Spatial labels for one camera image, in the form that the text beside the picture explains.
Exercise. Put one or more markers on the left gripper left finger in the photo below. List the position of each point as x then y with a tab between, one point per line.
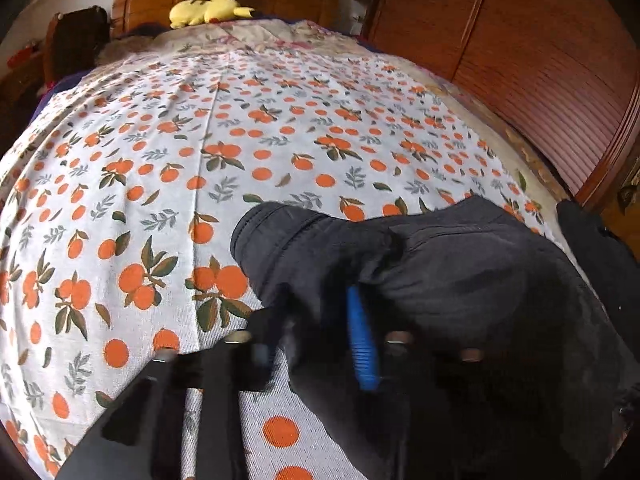
183	406

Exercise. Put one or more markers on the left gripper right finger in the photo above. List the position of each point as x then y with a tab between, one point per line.
408	412

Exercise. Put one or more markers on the black jacket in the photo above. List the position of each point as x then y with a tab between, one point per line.
557	383

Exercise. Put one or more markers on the black garment at bedside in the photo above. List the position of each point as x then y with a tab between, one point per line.
607	261

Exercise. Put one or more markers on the orange print bed sheet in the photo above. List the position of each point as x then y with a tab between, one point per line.
118	202

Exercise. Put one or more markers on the wooden louvered wardrobe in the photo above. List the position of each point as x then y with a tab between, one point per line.
564	73

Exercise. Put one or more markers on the red bowl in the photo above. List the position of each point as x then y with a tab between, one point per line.
22	55

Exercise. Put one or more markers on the floral quilt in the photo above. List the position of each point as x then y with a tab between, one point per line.
307	36

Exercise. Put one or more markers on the dark backpack on chair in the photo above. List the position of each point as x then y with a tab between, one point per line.
73	41

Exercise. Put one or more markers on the yellow plush toy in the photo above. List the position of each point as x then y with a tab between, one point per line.
196	12

